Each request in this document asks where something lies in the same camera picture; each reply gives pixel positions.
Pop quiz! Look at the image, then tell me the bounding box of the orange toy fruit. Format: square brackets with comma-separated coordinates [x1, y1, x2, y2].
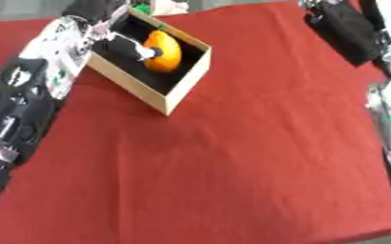
[140, 30, 184, 74]

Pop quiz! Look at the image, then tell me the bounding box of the green object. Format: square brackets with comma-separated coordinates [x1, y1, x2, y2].
[130, 1, 153, 15]

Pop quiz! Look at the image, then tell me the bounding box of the white object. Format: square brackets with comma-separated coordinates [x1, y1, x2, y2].
[149, 0, 193, 16]

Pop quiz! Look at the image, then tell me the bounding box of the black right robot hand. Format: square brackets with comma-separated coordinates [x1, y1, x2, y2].
[297, 0, 386, 69]

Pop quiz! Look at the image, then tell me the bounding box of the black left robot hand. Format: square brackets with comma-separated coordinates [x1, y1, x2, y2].
[60, 0, 166, 62]

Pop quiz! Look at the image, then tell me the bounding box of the tan cardboard box black inside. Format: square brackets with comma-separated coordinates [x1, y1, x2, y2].
[83, 7, 215, 116]

